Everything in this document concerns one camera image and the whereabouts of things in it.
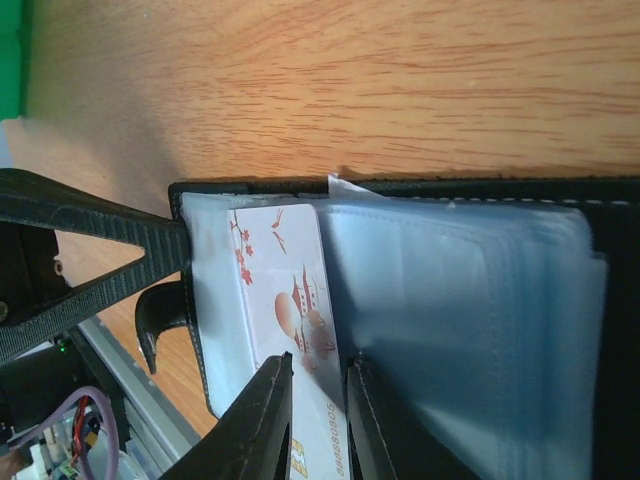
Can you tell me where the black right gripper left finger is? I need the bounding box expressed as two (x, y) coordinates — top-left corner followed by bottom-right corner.
(162, 352), (293, 480)

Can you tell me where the green plastic sorting bin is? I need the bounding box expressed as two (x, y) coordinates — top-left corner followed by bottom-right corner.
(0, 0), (33, 121)

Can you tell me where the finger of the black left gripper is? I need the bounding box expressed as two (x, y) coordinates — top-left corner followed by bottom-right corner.
(1, 168), (189, 362)

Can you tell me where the aluminium rail front frame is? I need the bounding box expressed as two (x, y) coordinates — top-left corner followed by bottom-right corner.
(69, 317), (200, 479)

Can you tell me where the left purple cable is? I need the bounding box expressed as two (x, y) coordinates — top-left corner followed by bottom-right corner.
(9, 384), (121, 480)

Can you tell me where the white cherry blossom VIP card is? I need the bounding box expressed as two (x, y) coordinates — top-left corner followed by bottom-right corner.
(229, 204), (350, 479)

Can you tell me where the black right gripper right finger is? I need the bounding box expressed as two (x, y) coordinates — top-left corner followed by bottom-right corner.
(346, 355), (478, 479)

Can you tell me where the black card holder wallet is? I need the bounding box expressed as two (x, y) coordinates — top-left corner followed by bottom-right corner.
(135, 175), (639, 479)

